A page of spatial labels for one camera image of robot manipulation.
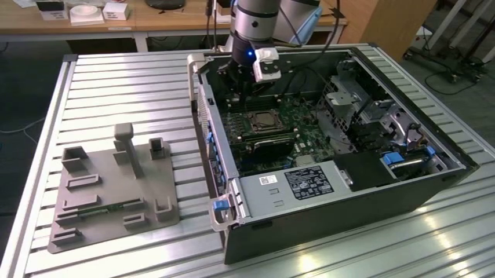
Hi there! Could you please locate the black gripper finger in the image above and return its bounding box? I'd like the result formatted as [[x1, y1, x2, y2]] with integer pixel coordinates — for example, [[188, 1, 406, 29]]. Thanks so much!
[[218, 64, 239, 87], [239, 74, 252, 112]]

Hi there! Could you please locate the metal socket cover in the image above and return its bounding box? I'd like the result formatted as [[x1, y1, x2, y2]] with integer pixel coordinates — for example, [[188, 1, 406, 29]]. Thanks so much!
[[250, 109, 287, 133]]

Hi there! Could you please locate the black RAM slot row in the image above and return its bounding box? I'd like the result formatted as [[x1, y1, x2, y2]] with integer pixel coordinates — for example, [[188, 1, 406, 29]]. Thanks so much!
[[226, 94, 280, 113], [231, 131, 295, 143]]

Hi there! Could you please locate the CPU socket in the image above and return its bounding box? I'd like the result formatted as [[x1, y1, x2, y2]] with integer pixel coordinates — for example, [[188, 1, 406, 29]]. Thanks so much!
[[250, 109, 288, 134]]

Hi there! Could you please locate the small white box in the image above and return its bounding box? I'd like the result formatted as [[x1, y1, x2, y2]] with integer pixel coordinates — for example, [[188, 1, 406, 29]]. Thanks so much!
[[215, 0, 235, 24]]

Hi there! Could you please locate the black graphics card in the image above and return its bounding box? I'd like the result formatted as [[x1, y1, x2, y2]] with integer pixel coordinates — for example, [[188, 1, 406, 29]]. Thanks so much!
[[247, 137, 295, 163]]

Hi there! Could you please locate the wooden desk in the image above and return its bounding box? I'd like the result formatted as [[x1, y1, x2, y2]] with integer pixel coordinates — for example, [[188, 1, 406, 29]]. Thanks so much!
[[0, 0, 137, 52], [135, 0, 348, 44]]

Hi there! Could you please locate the green motherboard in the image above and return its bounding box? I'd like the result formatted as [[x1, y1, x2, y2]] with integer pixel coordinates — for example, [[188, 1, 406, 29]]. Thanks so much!
[[222, 94, 336, 177]]

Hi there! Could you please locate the metal drive cage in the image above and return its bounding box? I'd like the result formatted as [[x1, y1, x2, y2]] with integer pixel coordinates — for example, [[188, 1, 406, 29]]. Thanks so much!
[[316, 59, 391, 154]]

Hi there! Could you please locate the black round object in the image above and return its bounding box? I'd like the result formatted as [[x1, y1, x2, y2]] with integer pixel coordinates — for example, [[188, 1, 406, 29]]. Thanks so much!
[[144, 0, 187, 9]]

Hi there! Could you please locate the silver power supply unit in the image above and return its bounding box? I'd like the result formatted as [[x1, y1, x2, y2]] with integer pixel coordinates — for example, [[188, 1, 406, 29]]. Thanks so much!
[[236, 160, 355, 218]]

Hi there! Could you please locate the white printed box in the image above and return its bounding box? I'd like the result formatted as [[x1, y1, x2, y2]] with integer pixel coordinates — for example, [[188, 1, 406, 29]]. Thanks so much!
[[101, 2, 131, 21]]

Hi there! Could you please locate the black plastic shroud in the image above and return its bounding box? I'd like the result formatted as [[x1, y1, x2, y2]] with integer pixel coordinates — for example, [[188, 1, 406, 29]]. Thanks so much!
[[334, 150, 402, 192]]

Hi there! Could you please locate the wooden cabinet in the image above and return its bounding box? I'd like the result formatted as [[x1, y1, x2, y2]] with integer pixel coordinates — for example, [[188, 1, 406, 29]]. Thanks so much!
[[339, 0, 438, 63]]

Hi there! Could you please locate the blue disk carrier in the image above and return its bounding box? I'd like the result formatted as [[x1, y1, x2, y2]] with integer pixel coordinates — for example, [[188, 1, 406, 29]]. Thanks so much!
[[380, 151, 406, 167]]

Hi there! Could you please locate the grey parts rack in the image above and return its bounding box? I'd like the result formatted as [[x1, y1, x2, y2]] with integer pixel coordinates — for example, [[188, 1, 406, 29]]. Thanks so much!
[[47, 123, 181, 254]]

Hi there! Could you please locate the black PC case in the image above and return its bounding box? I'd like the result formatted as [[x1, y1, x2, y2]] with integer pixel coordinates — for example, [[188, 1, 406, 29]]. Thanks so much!
[[187, 46, 480, 266]]

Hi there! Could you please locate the white box black top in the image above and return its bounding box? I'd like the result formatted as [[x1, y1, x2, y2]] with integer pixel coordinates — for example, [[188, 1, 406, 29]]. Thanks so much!
[[36, 0, 67, 21]]

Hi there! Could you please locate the green RAM stick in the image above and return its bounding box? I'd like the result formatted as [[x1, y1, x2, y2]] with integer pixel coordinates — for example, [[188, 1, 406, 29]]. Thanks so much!
[[79, 202, 127, 217]]

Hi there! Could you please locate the wheeled equipment cart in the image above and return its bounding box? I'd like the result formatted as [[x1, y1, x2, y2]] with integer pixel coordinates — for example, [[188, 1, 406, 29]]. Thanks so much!
[[402, 0, 495, 85]]

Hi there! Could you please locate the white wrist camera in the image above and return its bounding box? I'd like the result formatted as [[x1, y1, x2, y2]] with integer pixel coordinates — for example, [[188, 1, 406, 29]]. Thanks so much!
[[251, 48, 283, 84]]

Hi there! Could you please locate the black hanging cable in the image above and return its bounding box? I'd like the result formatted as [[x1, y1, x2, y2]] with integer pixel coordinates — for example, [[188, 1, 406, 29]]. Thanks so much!
[[206, 0, 218, 52]]

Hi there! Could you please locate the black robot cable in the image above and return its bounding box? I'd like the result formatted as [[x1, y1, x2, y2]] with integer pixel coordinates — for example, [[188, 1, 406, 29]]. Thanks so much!
[[278, 0, 342, 71]]

